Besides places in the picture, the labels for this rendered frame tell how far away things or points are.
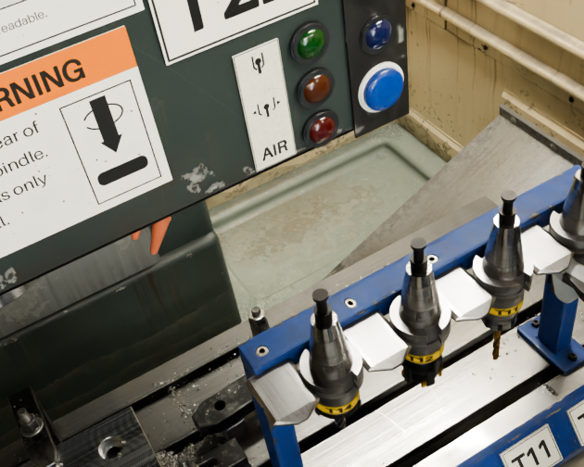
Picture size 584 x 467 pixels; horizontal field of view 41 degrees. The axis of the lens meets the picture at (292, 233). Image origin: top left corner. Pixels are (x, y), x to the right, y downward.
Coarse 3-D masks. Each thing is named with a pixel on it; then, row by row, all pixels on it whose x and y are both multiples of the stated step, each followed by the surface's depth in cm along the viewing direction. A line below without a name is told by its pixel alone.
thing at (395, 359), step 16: (368, 320) 83; (384, 320) 83; (352, 336) 82; (368, 336) 81; (384, 336) 81; (400, 336) 81; (368, 352) 80; (384, 352) 80; (400, 352) 79; (368, 368) 79; (384, 368) 78
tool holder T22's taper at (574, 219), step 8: (576, 176) 83; (576, 184) 83; (568, 192) 86; (576, 192) 84; (568, 200) 85; (576, 200) 84; (568, 208) 85; (576, 208) 85; (560, 216) 88; (568, 216) 86; (576, 216) 85; (560, 224) 88; (568, 224) 86; (576, 224) 86; (568, 232) 87; (576, 232) 86
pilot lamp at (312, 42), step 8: (312, 32) 46; (320, 32) 47; (304, 40) 46; (312, 40) 46; (320, 40) 47; (304, 48) 46; (312, 48) 47; (320, 48) 47; (304, 56) 47; (312, 56) 47
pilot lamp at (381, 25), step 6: (378, 24) 48; (384, 24) 49; (390, 24) 49; (372, 30) 48; (378, 30) 48; (384, 30) 49; (390, 30) 49; (366, 36) 49; (372, 36) 49; (378, 36) 49; (384, 36) 49; (390, 36) 50; (366, 42) 49; (372, 42) 49; (378, 42) 49; (384, 42) 49; (372, 48) 49; (378, 48) 50
